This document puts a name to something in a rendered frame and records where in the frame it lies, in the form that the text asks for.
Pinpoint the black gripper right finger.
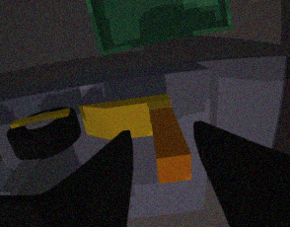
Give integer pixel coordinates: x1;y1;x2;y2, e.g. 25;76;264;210
193;121;290;227

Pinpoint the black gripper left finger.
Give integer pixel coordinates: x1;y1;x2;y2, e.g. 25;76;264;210
0;130;133;227

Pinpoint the purple wheeled trolley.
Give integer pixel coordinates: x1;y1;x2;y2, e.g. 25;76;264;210
0;107;82;196

